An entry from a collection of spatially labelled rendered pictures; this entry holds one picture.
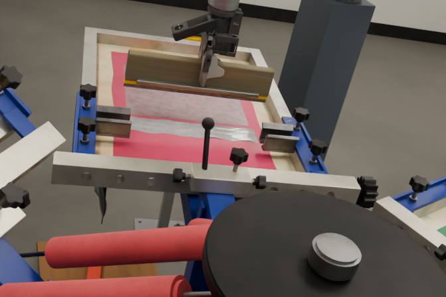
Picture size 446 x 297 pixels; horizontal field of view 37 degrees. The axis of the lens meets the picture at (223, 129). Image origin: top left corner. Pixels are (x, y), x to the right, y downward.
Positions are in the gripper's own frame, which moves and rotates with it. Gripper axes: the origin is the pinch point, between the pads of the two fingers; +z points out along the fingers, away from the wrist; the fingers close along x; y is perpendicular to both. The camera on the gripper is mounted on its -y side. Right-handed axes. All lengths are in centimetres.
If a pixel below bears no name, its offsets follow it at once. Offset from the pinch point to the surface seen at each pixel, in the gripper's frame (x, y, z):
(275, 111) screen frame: 7.3, 25.2, 11.2
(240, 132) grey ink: -3.3, 13.4, 13.1
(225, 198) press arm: -45.0, 0.8, 4.8
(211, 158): -16.7, 3.5, 13.5
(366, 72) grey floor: 270, 184, 111
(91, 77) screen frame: 13.3, -26.9, 10.1
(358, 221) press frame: -86, 7, -23
